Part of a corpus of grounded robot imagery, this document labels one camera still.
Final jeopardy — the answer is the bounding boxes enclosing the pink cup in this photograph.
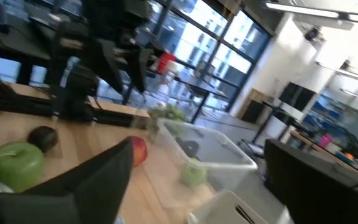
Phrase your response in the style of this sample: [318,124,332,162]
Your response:
[318,133,334,149]

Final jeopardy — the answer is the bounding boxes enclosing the green grape bunch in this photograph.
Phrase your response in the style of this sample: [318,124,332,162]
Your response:
[147,104,188,131]

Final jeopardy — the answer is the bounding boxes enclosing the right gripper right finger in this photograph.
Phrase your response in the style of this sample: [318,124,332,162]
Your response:
[264,139,358,224]

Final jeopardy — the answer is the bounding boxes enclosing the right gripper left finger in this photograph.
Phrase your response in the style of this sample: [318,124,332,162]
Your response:
[26,138,135,224]

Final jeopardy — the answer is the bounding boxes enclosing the white ceiling lamp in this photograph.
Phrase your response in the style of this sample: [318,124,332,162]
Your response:
[264,1,358,26]

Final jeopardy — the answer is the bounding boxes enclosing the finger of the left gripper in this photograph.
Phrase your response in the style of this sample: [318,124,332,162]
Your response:
[134,48,155,93]
[88,39,124,94]

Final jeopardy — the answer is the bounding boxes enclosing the wooden cabinet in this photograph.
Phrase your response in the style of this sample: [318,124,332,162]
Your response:
[236,88,275,125]

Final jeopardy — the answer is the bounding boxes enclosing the clear plastic bin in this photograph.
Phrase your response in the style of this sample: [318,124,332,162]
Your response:
[155,118,258,192]

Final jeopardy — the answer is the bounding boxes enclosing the black monitor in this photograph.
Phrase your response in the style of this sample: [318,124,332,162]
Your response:
[278,82,318,112]

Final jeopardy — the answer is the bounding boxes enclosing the black metal table frame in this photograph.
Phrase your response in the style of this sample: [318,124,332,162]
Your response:
[0,55,150,129]

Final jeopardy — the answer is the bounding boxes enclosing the large black-framed window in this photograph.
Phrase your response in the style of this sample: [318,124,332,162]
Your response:
[135,0,273,113]

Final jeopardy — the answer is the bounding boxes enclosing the black desk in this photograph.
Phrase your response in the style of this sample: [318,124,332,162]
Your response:
[0,15,52,85]

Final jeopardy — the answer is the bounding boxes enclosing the dark red apple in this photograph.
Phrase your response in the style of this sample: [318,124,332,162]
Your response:
[126,136,149,168]

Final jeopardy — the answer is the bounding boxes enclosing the green apple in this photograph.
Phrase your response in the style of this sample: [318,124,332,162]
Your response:
[180,158,208,189]
[0,141,45,193]

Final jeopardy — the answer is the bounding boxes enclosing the small grey plastic bin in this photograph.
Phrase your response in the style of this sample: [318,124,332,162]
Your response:
[186,190,291,224]

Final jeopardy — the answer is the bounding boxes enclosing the dark brown round fruit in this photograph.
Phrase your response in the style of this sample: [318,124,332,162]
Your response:
[27,126,58,153]

